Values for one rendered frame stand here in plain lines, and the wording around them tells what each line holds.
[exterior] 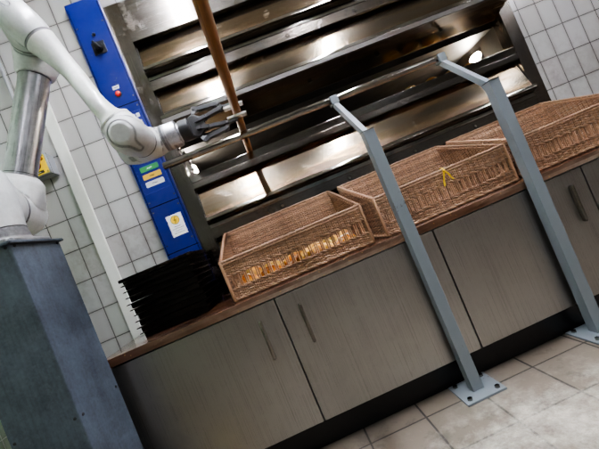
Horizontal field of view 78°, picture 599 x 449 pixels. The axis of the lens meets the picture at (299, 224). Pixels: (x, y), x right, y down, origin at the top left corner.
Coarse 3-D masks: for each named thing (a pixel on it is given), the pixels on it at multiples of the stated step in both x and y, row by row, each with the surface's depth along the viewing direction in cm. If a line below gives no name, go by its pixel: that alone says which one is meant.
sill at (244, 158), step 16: (512, 48) 193; (480, 64) 191; (432, 80) 189; (448, 80) 190; (400, 96) 188; (352, 112) 186; (368, 112) 186; (320, 128) 184; (272, 144) 183; (288, 144) 183; (240, 160) 181; (192, 176) 179; (208, 176) 180
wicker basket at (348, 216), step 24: (264, 216) 178; (312, 216) 177; (336, 216) 133; (360, 216) 134; (240, 240) 175; (264, 240) 174; (288, 240) 132; (312, 240) 132; (360, 240) 134; (240, 264) 130; (264, 264) 172; (288, 264) 131; (312, 264) 132; (240, 288) 130; (264, 288) 130
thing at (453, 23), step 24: (480, 0) 177; (504, 0) 184; (432, 24) 178; (456, 24) 186; (480, 24) 196; (360, 48) 172; (384, 48) 180; (408, 48) 189; (288, 72) 170; (312, 72) 174; (336, 72) 183; (360, 72) 191; (240, 96) 169; (264, 96) 177; (288, 96) 185; (168, 120) 165; (216, 120) 179
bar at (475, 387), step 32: (416, 64) 150; (448, 64) 147; (256, 128) 145; (512, 128) 128; (384, 160) 124; (544, 192) 127; (544, 224) 130; (416, 256) 124; (576, 256) 127; (576, 288) 128; (448, 320) 123; (480, 384) 123
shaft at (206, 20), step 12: (192, 0) 67; (204, 0) 68; (204, 12) 71; (204, 24) 74; (204, 36) 80; (216, 36) 80; (216, 48) 84; (216, 60) 89; (228, 72) 98; (228, 84) 103; (228, 96) 112; (240, 120) 135
